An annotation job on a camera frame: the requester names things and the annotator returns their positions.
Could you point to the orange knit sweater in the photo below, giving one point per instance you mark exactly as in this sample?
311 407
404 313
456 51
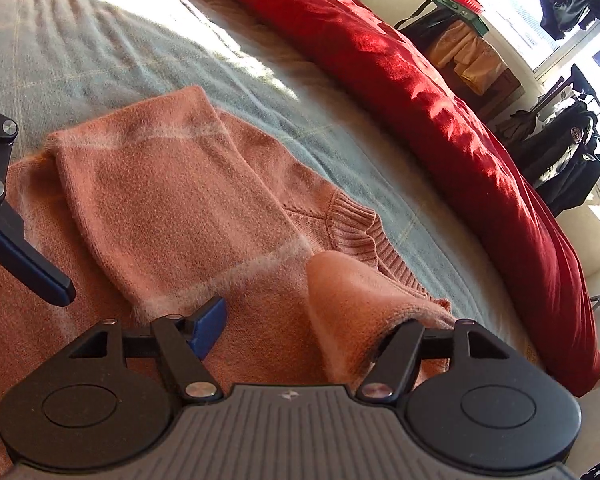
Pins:
156 208

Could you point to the green box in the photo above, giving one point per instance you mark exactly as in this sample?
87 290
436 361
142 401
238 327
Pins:
464 13

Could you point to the metal clothes rack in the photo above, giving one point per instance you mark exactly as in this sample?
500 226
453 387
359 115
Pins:
584 164

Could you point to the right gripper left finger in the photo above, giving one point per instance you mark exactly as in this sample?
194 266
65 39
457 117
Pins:
112 393

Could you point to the dark wooden cabinet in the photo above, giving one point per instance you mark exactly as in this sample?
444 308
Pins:
505 90

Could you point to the orange cloth on cabinet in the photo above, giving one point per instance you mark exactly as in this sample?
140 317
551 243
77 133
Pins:
474 60

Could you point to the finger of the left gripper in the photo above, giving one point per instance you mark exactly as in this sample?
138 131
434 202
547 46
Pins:
17 256

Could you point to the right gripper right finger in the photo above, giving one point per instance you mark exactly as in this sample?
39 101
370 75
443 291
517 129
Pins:
470 400

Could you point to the red duvet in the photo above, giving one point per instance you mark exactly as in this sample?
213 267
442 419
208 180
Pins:
467 164

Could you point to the black hanging jacket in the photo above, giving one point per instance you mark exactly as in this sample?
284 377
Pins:
540 153

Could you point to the blue plaid bed sheet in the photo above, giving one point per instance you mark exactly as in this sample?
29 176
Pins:
64 62

